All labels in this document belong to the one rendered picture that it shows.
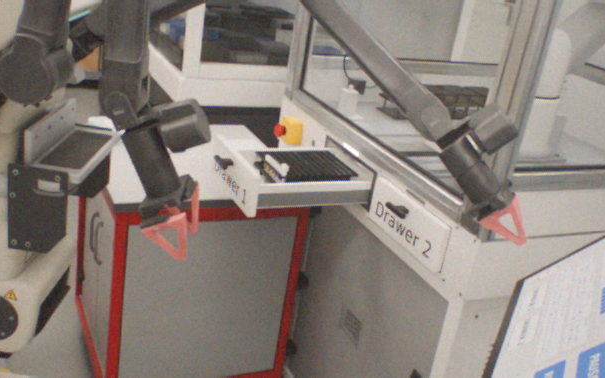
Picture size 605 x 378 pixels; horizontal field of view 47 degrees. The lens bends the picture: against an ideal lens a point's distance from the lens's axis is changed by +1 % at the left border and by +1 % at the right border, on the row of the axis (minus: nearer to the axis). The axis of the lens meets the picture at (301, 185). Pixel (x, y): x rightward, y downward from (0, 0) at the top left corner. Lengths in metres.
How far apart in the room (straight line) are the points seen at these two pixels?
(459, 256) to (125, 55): 0.84
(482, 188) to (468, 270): 0.36
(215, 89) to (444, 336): 1.33
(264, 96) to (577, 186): 1.37
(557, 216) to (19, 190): 1.07
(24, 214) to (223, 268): 0.85
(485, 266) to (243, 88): 1.35
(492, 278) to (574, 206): 0.24
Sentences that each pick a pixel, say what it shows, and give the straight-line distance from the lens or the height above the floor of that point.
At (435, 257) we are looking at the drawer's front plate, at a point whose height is 0.85.
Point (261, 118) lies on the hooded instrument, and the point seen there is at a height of 0.75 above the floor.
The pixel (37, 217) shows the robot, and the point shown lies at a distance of 1.28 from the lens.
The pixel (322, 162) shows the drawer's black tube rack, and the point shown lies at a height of 0.90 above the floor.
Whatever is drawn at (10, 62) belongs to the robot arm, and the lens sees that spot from 1.05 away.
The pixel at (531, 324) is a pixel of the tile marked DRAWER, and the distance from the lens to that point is 1.07.
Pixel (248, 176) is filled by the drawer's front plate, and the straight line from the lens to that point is 1.64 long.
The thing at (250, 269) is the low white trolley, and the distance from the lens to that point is 2.05.
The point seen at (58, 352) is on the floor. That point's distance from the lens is 2.56.
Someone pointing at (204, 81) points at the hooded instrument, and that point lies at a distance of 2.52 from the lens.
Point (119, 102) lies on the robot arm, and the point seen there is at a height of 1.22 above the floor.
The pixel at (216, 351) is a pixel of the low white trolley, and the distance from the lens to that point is 2.17.
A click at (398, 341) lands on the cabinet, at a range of 1.77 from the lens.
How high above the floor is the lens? 1.51
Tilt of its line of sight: 22 degrees down
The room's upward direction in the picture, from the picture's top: 9 degrees clockwise
